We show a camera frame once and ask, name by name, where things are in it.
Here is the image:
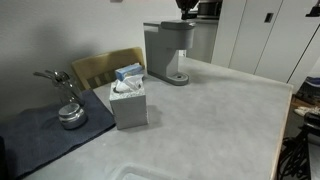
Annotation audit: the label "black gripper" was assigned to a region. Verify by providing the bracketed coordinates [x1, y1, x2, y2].
[175, 0, 199, 20]

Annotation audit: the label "blue small box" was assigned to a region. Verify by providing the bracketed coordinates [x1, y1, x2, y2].
[115, 63, 143, 81]

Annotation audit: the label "white cabinet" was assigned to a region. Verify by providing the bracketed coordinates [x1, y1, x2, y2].
[211, 0, 320, 91]

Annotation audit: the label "grey tissue box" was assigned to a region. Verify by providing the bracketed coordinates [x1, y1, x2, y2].
[109, 74, 148, 130]

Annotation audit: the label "glass jar with utensils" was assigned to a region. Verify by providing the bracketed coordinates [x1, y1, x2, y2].
[33, 70, 87, 130]

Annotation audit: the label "clear plastic container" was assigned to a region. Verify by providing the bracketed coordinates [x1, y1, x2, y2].
[107, 163, 188, 180]

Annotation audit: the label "dark blue cloth mat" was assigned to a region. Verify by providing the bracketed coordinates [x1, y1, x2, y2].
[0, 90, 115, 179]

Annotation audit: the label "black cables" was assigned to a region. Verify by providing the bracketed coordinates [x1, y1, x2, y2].
[277, 128, 313, 180]

